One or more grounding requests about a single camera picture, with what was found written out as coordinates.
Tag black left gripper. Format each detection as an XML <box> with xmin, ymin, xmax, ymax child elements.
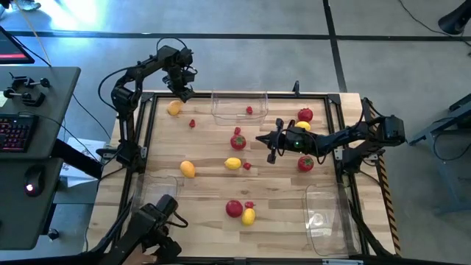
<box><xmin>164</xmin><ymin>65</ymin><xmax>196</xmax><ymax>104</ymax></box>

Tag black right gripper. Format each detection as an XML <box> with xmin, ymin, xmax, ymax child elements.
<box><xmin>256</xmin><ymin>118</ymin><xmax>317</xmax><ymax>165</ymax></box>

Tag orange-yellow plastic lemon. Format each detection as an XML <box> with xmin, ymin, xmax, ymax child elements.
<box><xmin>179</xmin><ymin>160</ymin><xmax>196</xmax><ymax>180</ymax></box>
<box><xmin>166</xmin><ymin>99</ymin><xmax>184</xmax><ymax>117</ymax></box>

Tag red plastic tomato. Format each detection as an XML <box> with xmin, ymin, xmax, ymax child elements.
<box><xmin>297</xmin><ymin>107</ymin><xmax>314</xmax><ymax>123</ymax></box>
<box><xmin>230</xmin><ymin>133</ymin><xmax>247</xmax><ymax>151</ymax></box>
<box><xmin>225</xmin><ymin>199</ymin><xmax>244</xmax><ymax>219</ymax></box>
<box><xmin>297</xmin><ymin>155</ymin><xmax>315</xmax><ymax>173</ymax></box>

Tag clear plastic bin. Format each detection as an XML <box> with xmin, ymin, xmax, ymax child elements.
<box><xmin>128</xmin><ymin>172</ymin><xmax>180</xmax><ymax>236</ymax></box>
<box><xmin>301</xmin><ymin>183</ymin><xmax>360</xmax><ymax>258</ymax></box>
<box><xmin>210</xmin><ymin>90</ymin><xmax>269</xmax><ymax>127</ymax></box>

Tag white paper sheets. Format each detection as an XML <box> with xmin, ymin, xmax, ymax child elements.
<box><xmin>60</xmin><ymin>138</ymin><xmax>107</xmax><ymax>188</ymax></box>

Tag yellow-black hazard tape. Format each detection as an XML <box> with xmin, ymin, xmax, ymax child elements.
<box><xmin>367</xmin><ymin>106</ymin><xmax>402</xmax><ymax>255</ymax></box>

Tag grey desk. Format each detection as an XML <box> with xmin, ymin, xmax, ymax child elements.
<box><xmin>0</xmin><ymin>66</ymin><xmax>82</xmax><ymax>252</ymax></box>

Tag black desk clamp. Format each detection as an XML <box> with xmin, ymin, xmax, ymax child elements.
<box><xmin>2</xmin><ymin>88</ymin><xmax>47</xmax><ymax>107</ymax></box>
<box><xmin>10</xmin><ymin>75</ymin><xmax>52</xmax><ymax>91</ymax></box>

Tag black backlit keyboard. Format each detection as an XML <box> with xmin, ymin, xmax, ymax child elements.
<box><xmin>0</xmin><ymin>113</ymin><xmax>40</xmax><ymax>154</ymax></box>

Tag person's hand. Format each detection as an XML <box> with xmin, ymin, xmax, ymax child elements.
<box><xmin>123</xmin><ymin>247</ymin><xmax>157</xmax><ymax>265</ymax></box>

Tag black computer mouse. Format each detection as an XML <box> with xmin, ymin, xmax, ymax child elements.
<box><xmin>24</xmin><ymin>167</ymin><xmax>46</xmax><ymax>198</ymax></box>

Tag dark computer monitor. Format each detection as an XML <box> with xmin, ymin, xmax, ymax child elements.
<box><xmin>0</xmin><ymin>25</ymin><xmax>36</xmax><ymax>66</ymax></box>

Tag black cone-shaped stand base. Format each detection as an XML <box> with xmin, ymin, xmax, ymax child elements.
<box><xmin>437</xmin><ymin>0</ymin><xmax>471</xmax><ymax>36</ymax></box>

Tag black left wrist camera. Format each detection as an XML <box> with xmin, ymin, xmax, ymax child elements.
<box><xmin>183</xmin><ymin>67</ymin><xmax>199</xmax><ymax>85</ymax></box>

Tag black aluminium table frame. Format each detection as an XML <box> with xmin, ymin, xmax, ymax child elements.
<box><xmin>88</xmin><ymin>91</ymin><xmax>391</xmax><ymax>265</ymax></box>

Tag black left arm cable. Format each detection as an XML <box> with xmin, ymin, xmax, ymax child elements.
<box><xmin>97</xmin><ymin>35</ymin><xmax>189</xmax><ymax>111</ymax></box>

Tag grey metal cart frame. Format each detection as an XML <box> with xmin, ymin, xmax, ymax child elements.
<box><xmin>408</xmin><ymin>93</ymin><xmax>471</xmax><ymax>216</ymax></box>

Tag black floor cable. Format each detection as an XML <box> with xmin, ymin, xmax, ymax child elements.
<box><xmin>398</xmin><ymin>0</ymin><xmax>442</xmax><ymax>35</ymax></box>

